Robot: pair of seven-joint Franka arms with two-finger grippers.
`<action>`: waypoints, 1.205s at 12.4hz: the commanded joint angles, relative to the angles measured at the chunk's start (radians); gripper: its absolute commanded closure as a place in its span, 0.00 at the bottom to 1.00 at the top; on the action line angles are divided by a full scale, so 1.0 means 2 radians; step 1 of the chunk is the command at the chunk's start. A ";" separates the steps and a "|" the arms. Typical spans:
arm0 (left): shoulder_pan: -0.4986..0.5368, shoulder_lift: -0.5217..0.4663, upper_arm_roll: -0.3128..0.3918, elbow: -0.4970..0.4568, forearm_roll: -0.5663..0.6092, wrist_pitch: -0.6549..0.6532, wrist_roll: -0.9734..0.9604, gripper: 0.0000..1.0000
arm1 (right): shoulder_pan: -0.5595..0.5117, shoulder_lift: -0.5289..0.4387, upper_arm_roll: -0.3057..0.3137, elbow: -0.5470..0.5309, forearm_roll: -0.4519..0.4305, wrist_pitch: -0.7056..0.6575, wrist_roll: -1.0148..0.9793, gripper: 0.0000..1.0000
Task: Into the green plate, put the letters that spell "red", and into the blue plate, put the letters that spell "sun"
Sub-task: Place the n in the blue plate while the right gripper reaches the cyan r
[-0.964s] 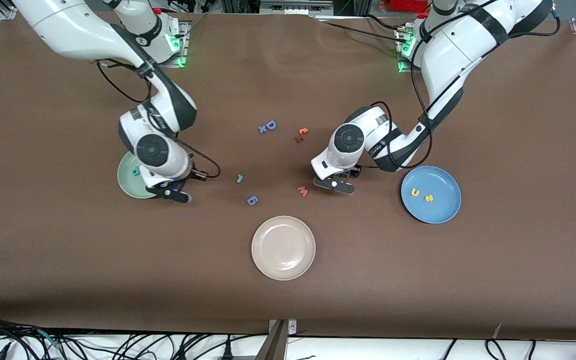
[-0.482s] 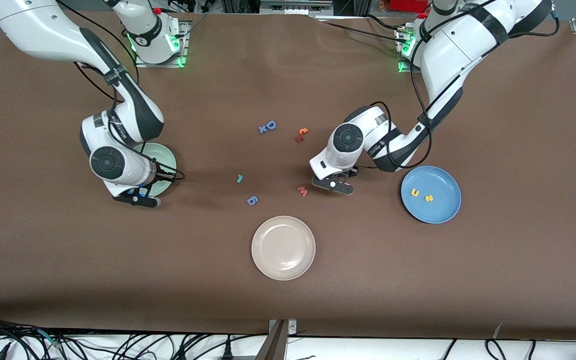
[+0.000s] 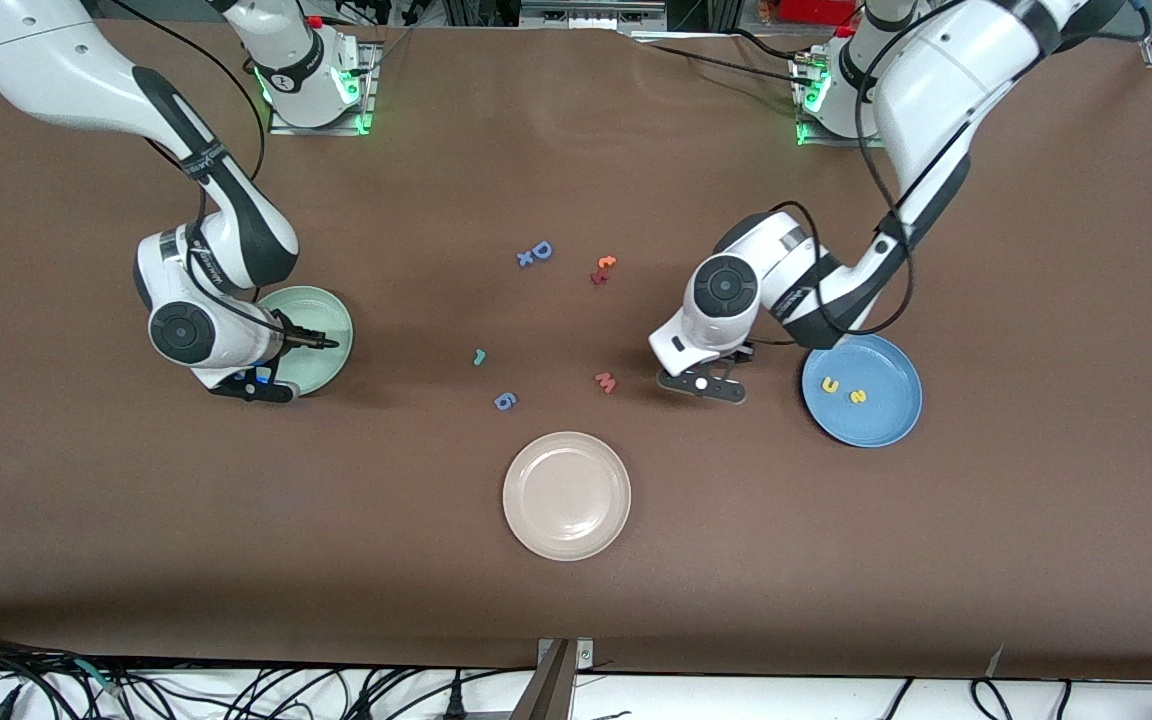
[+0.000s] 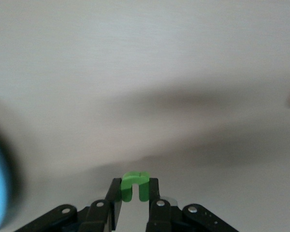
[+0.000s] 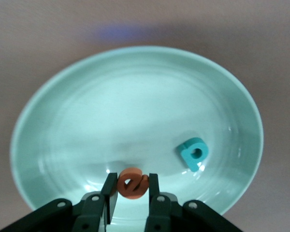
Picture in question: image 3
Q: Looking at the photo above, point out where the green plate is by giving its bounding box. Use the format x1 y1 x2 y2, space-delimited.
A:
256 286 354 399

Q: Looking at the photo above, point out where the blue plate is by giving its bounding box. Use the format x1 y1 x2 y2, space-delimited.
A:
801 333 924 448

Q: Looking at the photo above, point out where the beige plate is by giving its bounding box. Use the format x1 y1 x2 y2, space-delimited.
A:
502 431 632 562

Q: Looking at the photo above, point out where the brown table cover mat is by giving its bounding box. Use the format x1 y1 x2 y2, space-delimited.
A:
0 15 1152 681

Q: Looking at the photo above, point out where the red box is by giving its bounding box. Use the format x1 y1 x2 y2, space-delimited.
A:
781 0 857 26

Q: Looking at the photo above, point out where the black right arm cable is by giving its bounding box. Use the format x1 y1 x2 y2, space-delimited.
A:
101 0 289 333

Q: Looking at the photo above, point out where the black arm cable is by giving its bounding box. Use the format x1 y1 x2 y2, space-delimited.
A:
101 0 289 333
774 0 947 336

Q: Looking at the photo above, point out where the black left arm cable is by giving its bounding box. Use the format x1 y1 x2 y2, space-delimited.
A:
774 0 947 336

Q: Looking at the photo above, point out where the long black table cable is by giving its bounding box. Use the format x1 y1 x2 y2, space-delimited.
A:
631 38 817 89

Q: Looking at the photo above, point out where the short black table cable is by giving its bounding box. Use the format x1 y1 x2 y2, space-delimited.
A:
724 28 802 57

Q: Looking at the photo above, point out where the thin black base cable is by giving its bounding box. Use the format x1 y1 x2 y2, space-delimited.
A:
366 25 417 76

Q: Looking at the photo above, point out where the small metal bracket plate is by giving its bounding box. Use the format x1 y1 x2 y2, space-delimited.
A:
539 638 595 669

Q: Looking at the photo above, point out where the grey metal frame rail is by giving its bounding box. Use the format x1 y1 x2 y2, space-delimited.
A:
521 0 667 31

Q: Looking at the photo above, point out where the teal tipped cable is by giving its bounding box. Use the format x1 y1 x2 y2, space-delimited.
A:
71 655 127 698

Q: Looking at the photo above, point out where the aluminium profile post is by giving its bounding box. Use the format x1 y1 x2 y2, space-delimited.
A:
511 640 577 720

